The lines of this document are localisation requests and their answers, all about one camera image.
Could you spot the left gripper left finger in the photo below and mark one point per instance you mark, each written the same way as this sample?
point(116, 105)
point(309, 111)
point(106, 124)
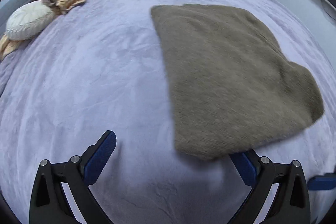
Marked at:
point(48, 202)

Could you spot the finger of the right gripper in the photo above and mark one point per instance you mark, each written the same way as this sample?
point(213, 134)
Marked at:
point(322, 182)

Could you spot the olive brown knit sweater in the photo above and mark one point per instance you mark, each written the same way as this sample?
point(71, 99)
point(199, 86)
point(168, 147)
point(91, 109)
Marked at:
point(231, 86)

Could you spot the white round pleated pillow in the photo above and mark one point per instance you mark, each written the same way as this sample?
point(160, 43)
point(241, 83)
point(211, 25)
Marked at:
point(29, 20)

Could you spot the peach striped blanket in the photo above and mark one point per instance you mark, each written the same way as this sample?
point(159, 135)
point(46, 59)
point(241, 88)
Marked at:
point(60, 7)

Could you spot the grey quilted headboard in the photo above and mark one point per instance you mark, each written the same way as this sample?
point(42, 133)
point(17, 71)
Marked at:
point(8, 9)

